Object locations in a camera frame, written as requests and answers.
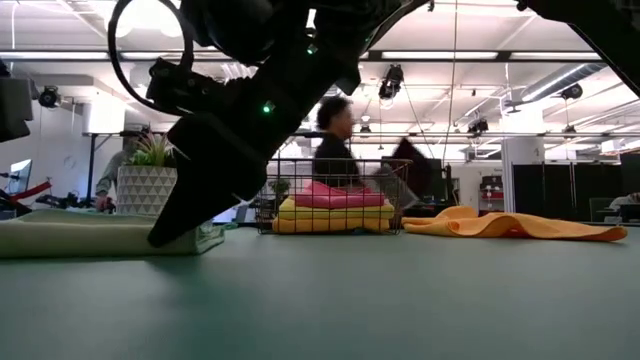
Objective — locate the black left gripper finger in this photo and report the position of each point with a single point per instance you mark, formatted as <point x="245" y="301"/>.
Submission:
<point x="15" y="110"/>

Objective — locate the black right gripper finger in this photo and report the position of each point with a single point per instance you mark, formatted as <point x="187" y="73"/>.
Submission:
<point x="210" y="175"/>

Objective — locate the pink microfiber towel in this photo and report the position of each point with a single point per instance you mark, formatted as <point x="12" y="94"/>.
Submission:
<point x="335" y="197"/>

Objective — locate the yellow microfiber towel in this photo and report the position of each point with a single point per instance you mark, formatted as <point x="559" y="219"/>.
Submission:
<point x="340" y="212"/>

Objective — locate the light green microfiber towel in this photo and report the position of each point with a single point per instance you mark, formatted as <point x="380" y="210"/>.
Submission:
<point x="75" y="232"/>

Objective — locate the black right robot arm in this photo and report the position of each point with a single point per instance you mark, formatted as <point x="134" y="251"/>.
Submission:
<point x="360" y="20"/>

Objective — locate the succulent in white patterned pot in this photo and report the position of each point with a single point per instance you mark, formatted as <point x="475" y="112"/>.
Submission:
<point x="145" y="187"/>

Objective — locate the small background plant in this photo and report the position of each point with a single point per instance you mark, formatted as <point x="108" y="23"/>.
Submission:
<point x="280" y="186"/>

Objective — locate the green table mat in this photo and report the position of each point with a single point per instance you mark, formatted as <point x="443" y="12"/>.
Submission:
<point x="320" y="300"/>

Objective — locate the black background monitor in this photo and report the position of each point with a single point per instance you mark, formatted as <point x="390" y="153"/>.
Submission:
<point x="435" y="180"/>

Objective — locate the red storage shelf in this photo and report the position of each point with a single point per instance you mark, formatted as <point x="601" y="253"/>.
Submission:
<point x="491" y="192"/>

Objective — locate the black partition panels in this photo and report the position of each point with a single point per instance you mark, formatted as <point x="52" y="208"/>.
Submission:
<point x="565" y="190"/>

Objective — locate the black hanging ceiling camera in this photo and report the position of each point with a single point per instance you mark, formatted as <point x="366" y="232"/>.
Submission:
<point x="391" y="80"/>
<point x="571" y="91"/>
<point x="477" y="126"/>
<point x="49" y="97"/>

